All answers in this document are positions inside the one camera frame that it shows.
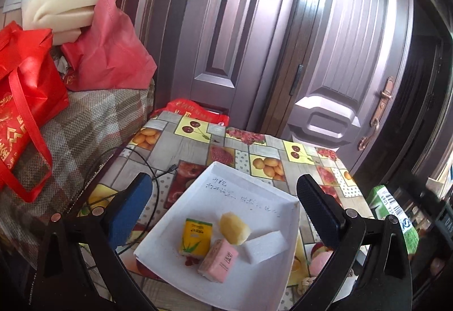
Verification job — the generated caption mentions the pink fluffy plush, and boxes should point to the pink fluffy plush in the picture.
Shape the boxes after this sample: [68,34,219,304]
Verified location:
[309,251,333,276]

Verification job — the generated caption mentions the white sponge block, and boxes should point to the white sponge block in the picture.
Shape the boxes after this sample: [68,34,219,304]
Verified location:
[243,231,289,265]

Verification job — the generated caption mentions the yellow tissue pack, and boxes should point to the yellow tissue pack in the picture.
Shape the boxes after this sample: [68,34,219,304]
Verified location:
[179,218,213,259]

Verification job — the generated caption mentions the yellow round sponge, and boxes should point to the yellow round sponge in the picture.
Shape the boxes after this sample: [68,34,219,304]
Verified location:
[219,212,251,246]

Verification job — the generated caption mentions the pink tissue pack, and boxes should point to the pink tissue pack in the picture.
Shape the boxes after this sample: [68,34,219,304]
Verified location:
[198,239,239,283]

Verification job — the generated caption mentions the red apple plush toy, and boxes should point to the red apple plush toy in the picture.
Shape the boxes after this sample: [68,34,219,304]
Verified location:
[310,242,333,260]

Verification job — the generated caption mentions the knotted rope toy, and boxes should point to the knotted rope toy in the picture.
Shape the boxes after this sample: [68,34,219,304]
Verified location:
[297,276,316,296]

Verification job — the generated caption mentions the green Doublemint pillow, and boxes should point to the green Doublemint pillow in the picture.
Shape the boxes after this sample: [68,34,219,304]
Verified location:
[366,184,420,257]

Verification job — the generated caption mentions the plaid sofa cover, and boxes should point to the plaid sofa cover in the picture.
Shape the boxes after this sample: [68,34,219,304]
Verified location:
[1,86,154,267]

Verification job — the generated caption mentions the white cardboard tray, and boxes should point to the white cardboard tray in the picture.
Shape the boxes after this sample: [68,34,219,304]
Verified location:
[134,162,300,310]

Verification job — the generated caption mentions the red bag behind table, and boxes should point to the red bag behind table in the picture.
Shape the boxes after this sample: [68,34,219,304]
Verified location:
[151,99,230,127]

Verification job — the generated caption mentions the red gift bag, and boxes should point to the red gift bag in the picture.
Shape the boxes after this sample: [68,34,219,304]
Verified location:
[1,21,69,203]

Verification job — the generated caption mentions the pink red plastic bag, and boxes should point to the pink red plastic bag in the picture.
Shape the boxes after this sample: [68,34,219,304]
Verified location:
[61,0,157,91]

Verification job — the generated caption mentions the purple metal door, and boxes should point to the purple metal door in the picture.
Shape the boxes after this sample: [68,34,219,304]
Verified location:
[121,0,414,170]

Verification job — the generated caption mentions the white foam strips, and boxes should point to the white foam strips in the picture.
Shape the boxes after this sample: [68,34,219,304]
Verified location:
[22,0,98,46]

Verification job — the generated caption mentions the black cable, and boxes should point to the black cable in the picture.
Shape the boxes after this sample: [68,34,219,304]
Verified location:
[75,144,179,257]

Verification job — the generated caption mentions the copper door handle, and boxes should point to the copper door handle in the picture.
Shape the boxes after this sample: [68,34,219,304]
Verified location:
[358,76,395,152]

